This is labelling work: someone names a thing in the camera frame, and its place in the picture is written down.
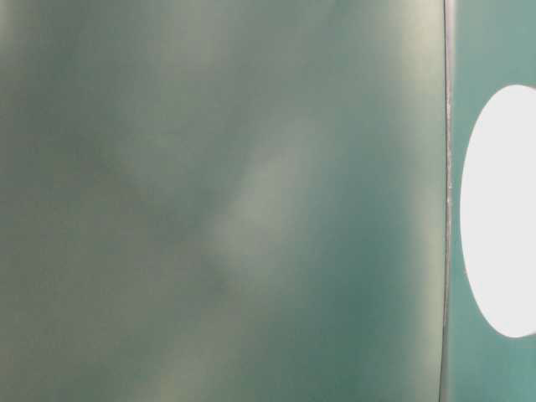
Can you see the white round bowl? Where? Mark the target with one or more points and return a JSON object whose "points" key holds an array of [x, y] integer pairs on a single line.
{"points": [[497, 211]]}

